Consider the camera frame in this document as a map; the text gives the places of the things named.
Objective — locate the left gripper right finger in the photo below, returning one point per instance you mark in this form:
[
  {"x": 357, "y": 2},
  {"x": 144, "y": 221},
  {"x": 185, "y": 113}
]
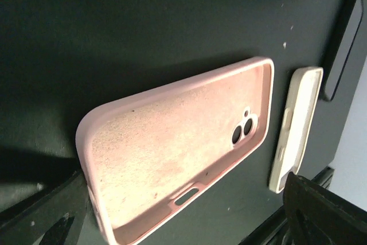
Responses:
[{"x": 316, "y": 215}]

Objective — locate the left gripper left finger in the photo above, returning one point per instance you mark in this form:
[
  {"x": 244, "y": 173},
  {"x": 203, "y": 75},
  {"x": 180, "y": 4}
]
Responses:
[{"x": 52, "y": 216}]

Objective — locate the pink phone case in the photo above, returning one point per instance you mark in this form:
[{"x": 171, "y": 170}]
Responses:
[{"x": 147, "y": 156}]

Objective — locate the beige phone case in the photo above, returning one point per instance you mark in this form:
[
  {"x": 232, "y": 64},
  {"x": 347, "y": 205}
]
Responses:
[{"x": 298, "y": 114}]

